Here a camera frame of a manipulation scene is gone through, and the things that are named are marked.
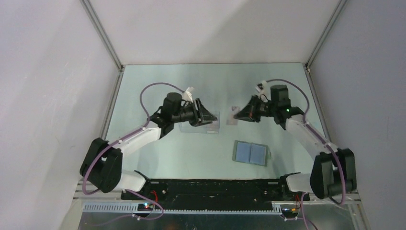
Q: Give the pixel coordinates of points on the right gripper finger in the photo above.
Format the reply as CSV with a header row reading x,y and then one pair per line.
x,y
249,111
246,118

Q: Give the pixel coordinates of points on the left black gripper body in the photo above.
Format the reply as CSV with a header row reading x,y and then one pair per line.
x,y
188,114

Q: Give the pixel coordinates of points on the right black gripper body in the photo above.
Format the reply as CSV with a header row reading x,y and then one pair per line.
x,y
264,109

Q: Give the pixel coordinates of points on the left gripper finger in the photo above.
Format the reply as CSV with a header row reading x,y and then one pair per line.
x,y
205,122
204,114

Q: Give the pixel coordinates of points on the clear acrylic card holder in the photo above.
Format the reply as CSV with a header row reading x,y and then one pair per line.
x,y
187,128

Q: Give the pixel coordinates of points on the blue card wallet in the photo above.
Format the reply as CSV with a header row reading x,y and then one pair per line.
x,y
251,153

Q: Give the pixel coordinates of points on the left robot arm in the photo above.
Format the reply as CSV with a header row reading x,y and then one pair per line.
x,y
103,163

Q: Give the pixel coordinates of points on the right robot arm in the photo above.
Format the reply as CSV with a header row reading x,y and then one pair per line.
x,y
333,172

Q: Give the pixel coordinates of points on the stack of VIP cards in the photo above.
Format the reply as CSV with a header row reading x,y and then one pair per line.
x,y
213,128

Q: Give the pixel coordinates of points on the right controller board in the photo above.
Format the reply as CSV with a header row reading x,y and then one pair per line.
x,y
290,214

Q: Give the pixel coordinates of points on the controller board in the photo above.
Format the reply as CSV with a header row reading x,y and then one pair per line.
x,y
290,214
147,207

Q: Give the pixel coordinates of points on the left controller board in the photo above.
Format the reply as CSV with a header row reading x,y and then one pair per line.
x,y
147,207

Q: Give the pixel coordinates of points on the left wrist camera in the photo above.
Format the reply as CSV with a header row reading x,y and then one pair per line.
x,y
187,94

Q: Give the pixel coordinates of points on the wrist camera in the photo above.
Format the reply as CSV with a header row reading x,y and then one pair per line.
x,y
261,87
187,94

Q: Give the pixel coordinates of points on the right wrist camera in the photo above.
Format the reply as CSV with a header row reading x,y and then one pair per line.
x,y
261,87

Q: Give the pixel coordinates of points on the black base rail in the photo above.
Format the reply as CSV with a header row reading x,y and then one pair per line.
x,y
211,194

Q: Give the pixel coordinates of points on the white slotted cable duct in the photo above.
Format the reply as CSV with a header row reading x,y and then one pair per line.
x,y
100,207

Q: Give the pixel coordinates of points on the right aluminium frame post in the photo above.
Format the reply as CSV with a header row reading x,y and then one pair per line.
x,y
325,33

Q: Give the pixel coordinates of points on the aluminium frame post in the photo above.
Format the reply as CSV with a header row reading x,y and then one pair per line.
x,y
99,28
325,33

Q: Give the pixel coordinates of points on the left aluminium frame post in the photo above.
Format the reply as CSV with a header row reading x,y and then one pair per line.
x,y
99,28

